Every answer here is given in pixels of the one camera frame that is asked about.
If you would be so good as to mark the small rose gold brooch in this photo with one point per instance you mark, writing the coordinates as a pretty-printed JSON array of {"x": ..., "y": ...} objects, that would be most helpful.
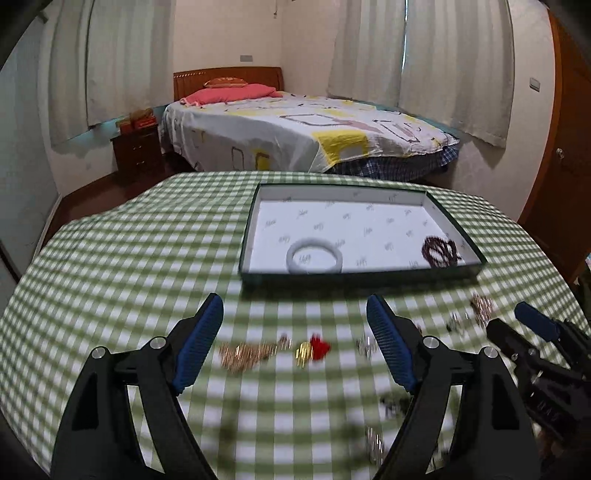
[{"x": 482, "y": 307}]

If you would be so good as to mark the orange cushion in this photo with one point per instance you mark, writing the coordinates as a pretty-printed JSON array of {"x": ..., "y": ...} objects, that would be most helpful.
[{"x": 226, "y": 82}]

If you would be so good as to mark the pink pillow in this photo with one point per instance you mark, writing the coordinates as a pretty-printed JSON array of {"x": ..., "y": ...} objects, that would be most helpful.
[{"x": 221, "y": 94}]

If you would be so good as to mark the wooden headboard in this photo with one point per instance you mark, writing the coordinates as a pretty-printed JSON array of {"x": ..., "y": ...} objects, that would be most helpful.
[{"x": 194, "y": 78}]

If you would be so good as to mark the large rose gold pearl brooch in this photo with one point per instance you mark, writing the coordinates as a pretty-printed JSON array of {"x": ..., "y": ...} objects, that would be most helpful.
[{"x": 244, "y": 353}]

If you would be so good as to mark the brown wooden wardrobe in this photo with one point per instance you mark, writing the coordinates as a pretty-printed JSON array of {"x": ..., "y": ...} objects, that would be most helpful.
[{"x": 568, "y": 161}]

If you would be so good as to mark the dark wooden nightstand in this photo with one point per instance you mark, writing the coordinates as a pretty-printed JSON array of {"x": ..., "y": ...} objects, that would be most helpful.
[{"x": 138, "y": 152}]

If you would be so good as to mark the green checkered tablecloth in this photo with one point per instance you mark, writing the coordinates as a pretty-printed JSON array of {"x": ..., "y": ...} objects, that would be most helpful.
[{"x": 138, "y": 277}]

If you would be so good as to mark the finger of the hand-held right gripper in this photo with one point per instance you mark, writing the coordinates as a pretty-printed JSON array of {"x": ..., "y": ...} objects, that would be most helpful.
[
  {"x": 535, "y": 321},
  {"x": 508, "y": 341}
]

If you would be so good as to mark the frosted glass sliding door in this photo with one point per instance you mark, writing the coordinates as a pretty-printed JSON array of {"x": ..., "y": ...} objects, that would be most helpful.
[{"x": 23, "y": 161}]

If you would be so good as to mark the narrow white curtain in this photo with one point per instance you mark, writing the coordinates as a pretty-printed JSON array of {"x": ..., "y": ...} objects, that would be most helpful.
[
  {"x": 364, "y": 46},
  {"x": 64, "y": 69}
]

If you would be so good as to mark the white bangle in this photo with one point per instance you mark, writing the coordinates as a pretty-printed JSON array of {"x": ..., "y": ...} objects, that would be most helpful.
[{"x": 290, "y": 258}]

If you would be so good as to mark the green box with white lining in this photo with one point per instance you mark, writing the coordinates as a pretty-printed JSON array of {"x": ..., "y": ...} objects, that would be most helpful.
[{"x": 369, "y": 230}]

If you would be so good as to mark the white wall switch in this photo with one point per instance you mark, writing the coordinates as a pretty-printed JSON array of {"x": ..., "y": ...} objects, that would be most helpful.
[{"x": 534, "y": 83}]

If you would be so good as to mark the red gift box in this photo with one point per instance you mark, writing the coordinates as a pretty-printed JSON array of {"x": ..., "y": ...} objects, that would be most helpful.
[{"x": 143, "y": 122}]

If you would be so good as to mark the silver pearl flower brooch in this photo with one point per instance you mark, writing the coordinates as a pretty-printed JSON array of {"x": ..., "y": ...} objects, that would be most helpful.
[{"x": 459, "y": 322}]

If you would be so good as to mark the wide white curtain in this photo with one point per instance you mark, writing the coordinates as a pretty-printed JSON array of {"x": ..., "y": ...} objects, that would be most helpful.
[
  {"x": 129, "y": 55},
  {"x": 457, "y": 69}
]

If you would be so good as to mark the white patterned bedsheet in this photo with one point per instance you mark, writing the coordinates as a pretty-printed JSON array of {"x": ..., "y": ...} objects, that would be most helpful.
[{"x": 277, "y": 138}]

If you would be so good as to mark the blue plaid blanket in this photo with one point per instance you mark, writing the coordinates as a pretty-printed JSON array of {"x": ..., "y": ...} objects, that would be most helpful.
[{"x": 392, "y": 166}]

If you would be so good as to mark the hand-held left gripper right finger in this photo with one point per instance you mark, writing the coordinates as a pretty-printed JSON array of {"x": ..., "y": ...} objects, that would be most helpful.
[{"x": 388, "y": 337}]

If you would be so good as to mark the gold charm with red knot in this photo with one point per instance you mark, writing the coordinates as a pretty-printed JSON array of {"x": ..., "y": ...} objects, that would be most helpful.
[{"x": 304, "y": 353}]

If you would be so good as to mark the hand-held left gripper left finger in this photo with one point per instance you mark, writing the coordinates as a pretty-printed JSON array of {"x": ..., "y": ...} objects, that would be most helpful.
[{"x": 203, "y": 337}]

